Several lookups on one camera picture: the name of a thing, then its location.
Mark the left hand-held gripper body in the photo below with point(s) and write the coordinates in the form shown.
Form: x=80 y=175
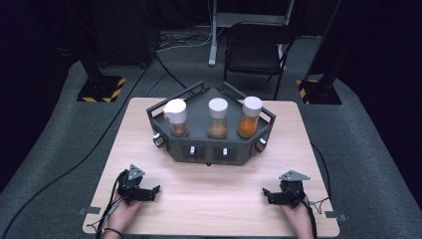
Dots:
x=132 y=194

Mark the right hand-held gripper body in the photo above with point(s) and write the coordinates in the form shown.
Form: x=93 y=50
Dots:
x=290 y=197

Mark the glass jar with spout lid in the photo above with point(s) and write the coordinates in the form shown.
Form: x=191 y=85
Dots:
x=175 y=113

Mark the orange powder spice jar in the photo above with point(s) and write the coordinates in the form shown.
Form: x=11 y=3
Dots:
x=250 y=113

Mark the black corner rack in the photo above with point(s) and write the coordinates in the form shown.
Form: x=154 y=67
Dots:
x=199 y=114

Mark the brown powder spice jar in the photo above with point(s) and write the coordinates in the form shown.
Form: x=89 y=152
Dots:
x=218 y=113

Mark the person's left hand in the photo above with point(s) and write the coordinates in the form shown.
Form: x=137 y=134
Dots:
x=121 y=217

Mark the person's right hand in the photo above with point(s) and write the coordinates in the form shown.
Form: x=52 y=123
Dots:
x=302 y=222

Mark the black wristband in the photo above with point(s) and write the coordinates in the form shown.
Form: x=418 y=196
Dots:
x=114 y=230

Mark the black stand with striped base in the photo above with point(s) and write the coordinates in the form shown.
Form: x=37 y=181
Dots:
x=320 y=93
x=99 y=88

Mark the black folding chair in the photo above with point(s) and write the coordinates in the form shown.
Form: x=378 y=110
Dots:
x=252 y=56

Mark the grey metal stand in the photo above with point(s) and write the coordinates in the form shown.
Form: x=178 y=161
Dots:
x=212 y=49

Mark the black cabinet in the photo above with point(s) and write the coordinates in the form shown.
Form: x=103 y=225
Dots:
x=122 y=33

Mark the grey table bracket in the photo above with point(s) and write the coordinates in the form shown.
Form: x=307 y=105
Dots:
x=336 y=216
x=89 y=211

